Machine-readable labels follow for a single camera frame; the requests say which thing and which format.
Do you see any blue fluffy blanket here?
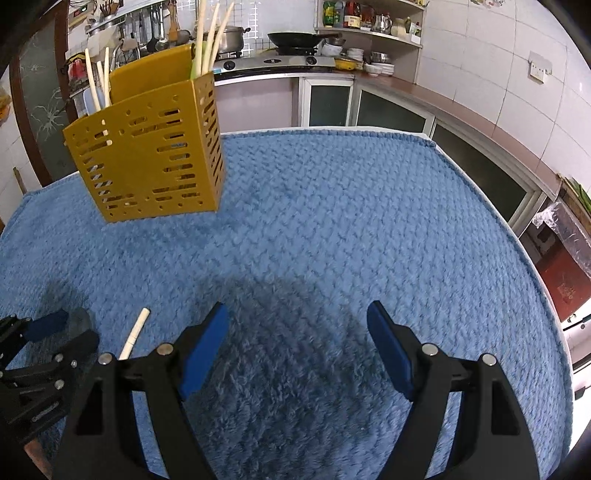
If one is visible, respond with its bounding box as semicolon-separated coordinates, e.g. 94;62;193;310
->
0;128;573;480

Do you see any white appliance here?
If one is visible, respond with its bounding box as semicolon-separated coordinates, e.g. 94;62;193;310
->
560;314;591;403

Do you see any stack of white bowls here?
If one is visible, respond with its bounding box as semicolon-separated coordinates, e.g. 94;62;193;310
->
364;52;396;77

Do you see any white kitchen cabinet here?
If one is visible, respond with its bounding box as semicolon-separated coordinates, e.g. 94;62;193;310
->
213;71;551;241

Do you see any clear plastic bag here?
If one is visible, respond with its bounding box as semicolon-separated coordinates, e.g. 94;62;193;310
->
532;200;591;262

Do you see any brown door with frosted glass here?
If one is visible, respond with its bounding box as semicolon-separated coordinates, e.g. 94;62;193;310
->
9;9;86;186

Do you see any steel pot with lid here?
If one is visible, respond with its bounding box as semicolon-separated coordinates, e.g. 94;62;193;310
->
213;25;251;55

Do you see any red cardboard box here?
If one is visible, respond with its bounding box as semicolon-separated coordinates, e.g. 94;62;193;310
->
537;231;591;325

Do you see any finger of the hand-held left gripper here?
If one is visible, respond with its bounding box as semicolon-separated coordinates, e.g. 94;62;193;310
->
46;331;100;391
0;309;70;365

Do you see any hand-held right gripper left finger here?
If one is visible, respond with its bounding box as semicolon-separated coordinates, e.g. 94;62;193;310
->
53;302;230;480

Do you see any black wok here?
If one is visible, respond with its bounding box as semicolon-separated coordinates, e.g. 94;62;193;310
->
267;31;344;51

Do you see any black ladle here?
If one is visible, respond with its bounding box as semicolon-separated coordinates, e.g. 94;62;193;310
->
145;11;160;53

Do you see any steel gas stove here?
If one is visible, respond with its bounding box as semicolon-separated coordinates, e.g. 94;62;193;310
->
212;54;337;76

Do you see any wooden spatula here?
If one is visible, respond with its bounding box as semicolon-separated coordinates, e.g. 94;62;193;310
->
167;2;181;44

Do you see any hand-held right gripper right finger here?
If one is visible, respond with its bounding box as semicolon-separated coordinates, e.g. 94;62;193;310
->
368;300;541;480

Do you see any steel wall utensil rack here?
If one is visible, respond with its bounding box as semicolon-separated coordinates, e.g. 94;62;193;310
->
85;0;170;36

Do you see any white corner shelf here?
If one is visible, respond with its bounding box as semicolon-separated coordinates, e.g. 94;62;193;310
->
315;0;425;83

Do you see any steel ladle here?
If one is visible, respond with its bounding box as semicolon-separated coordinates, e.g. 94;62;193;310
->
156;4;172;51

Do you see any yellow perforated utensil holder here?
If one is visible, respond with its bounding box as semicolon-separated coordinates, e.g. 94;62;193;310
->
62;44;227;224

